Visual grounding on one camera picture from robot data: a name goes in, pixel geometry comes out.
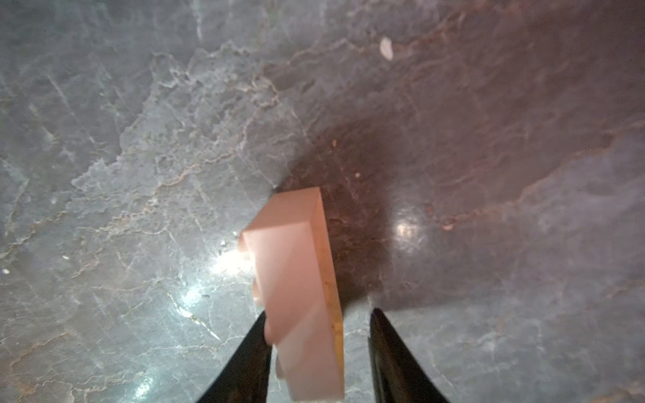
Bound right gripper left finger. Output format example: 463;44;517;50
198;312;272;403

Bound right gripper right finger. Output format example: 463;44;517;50
369;308;448;403

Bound yellow lego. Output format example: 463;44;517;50
239;187;345;401

